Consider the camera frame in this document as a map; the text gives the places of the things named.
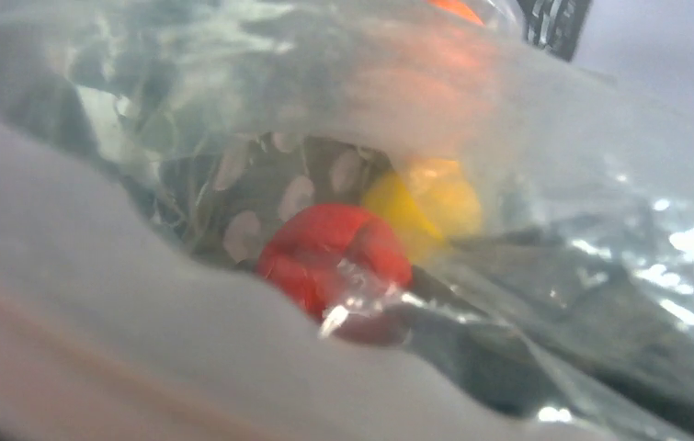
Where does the clear zip top bag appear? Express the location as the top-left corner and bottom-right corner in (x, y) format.
(0, 1), (694, 440)

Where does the fake orange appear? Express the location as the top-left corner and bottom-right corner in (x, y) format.
(427, 0), (484, 26)

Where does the fake yellow pear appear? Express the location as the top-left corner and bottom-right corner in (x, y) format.
(361, 158), (484, 264)

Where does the fake red tomato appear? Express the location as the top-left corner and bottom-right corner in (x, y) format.
(254, 203), (413, 322)

